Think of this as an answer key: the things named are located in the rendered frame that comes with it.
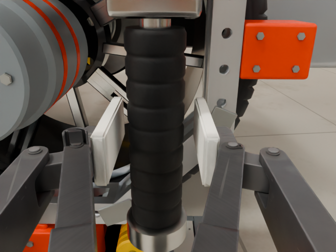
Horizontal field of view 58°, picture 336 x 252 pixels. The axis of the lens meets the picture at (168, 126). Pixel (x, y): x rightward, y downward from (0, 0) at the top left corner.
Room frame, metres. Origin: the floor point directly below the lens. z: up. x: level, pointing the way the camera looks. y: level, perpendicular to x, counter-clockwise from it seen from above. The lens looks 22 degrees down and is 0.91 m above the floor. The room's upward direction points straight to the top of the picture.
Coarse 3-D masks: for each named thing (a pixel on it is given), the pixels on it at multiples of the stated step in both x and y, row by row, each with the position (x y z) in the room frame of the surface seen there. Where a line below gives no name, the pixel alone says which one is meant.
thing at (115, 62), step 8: (96, 0) 0.88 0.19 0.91; (112, 24) 0.89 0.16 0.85; (120, 24) 0.92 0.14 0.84; (128, 24) 0.92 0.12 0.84; (136, 24) 0.92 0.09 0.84; (112, 32) 0.91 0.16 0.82; (120, 32) 0.92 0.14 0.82; (112, 40) 0.92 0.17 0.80; (120, 40) 0.92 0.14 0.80; (112, 56) 0.92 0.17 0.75; (120, 56) 0.92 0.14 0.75; (104, 64) 0.92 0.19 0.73; (112, 64) 0.92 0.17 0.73; (120, 64) 0.92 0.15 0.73; (112, 72) 0.92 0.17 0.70
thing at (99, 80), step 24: (72, 0) 0.53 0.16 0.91; (96, 24) 0.49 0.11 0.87; (96, 48) 0.53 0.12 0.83; (120, 48) 0.49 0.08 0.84; (192, 48) 0.69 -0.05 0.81; (96, 72) 0.49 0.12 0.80; (192, 72) 0.58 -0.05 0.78; (72, 96) 0.49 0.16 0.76; (192, 96) 0.48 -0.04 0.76; (48, 120) 0.68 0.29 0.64; (0, 144) 0.51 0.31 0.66; (24, 144) 0.49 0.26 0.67; (48, 144) 0.58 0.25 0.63; (0, 168) 0.47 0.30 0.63; (120, 168) 0.47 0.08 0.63
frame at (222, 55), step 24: (216, 0) 0.39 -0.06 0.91; (240, 0) 0.39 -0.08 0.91; (216, 24) 0.39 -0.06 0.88; (240, 24) 0.39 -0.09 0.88; (216, 48) 0.39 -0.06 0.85; (240, 48) 0.39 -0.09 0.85; (216, 72) 0.39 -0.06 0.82; (216, 96) 0.39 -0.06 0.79; (192, 120) 0.43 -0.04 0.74; (216, 120) 0.38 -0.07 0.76; (192, 144) 0.39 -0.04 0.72; (96, 192) 0.43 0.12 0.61; (120, 192) 0.40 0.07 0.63; (48, 216) 0.38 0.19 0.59; (96, 216) 0.39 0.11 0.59; (120, 216) 0.38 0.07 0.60
